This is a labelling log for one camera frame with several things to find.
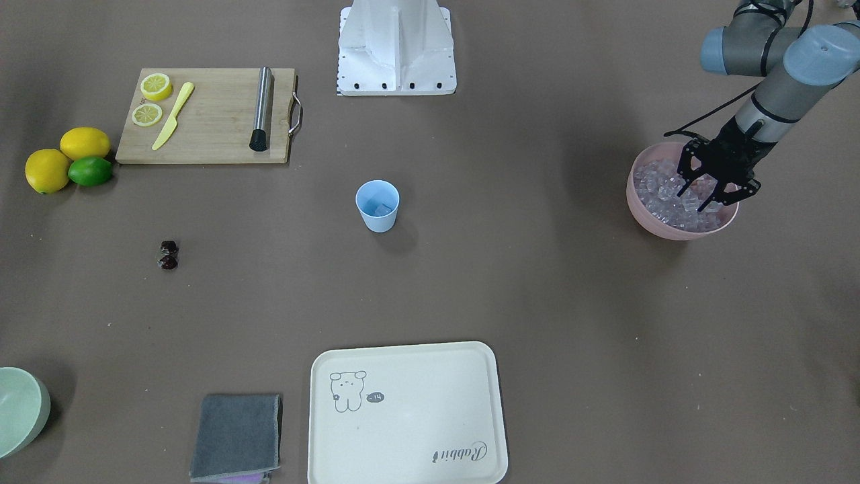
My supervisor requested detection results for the pink bowl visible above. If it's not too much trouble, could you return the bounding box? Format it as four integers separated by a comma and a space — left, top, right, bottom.
626, 142, 740, 240

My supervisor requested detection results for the mint green bowl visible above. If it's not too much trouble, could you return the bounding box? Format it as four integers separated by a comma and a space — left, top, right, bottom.
1, 367, 51, 458

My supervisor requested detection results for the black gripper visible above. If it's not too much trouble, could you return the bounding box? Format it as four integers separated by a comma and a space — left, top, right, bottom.
676, 119, 773, 212

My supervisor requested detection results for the dark red cherry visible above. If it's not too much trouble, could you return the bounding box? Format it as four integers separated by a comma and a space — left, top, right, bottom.
160, 240, 179, 256
157, 254, 178, 270

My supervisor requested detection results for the wooden cutting board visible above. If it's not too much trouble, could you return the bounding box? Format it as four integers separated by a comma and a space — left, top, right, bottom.
116, 67, 302, 165

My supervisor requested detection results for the green lime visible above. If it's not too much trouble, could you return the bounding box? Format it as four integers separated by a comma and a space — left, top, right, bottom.
67, 156, 113, 187

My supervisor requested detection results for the yellow lemon near board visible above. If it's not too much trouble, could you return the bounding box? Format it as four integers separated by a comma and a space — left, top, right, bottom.
60, 126, 112, 161

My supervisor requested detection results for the pile of clear ice cubes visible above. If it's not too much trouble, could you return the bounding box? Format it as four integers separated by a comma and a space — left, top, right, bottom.
633, 157, 733, 233

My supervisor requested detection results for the light blue cup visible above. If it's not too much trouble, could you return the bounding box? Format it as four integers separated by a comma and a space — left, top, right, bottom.
355, 179, 400, 233

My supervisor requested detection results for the grey folded cloth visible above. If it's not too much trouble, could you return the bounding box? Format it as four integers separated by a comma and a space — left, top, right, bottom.
189, 393, 282, 483

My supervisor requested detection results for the lemon half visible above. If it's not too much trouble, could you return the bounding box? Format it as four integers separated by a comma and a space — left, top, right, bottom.
139, 73, 173, 102
131, 102, 163, 128

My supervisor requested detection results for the steel muddler black tip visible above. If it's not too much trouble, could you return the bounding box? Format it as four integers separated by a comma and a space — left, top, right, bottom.
249, 67, 275, 151

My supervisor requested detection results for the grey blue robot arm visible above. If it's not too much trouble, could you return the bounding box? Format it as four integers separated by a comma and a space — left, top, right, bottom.
677, 1, 859, 210

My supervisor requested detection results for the yellow plastic knife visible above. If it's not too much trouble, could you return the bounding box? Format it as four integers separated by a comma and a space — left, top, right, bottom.
150, 81, 196, 151

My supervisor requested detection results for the yellow lemon outer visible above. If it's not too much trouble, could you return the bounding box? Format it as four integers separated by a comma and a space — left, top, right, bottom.
25, 149, 71, 195

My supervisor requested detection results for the lemon half lower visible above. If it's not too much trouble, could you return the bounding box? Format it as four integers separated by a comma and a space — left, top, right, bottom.
131, 102, 163, 128

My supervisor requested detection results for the clear ice cube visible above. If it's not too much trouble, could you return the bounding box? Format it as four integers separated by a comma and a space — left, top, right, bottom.
372, 204, 393, 217

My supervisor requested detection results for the cream rabbit tray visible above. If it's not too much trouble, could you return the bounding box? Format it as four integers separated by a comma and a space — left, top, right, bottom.
307, 341, 508, 483

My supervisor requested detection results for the lemon half upper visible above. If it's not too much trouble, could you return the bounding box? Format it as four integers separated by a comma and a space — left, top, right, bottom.
139, 73, 173, 102

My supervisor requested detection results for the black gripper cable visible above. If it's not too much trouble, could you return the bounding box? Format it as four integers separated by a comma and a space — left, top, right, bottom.
664, 84, 760, 140

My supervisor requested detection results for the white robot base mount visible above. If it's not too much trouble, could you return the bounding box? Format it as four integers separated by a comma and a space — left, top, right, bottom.
336, 1, 458, 96

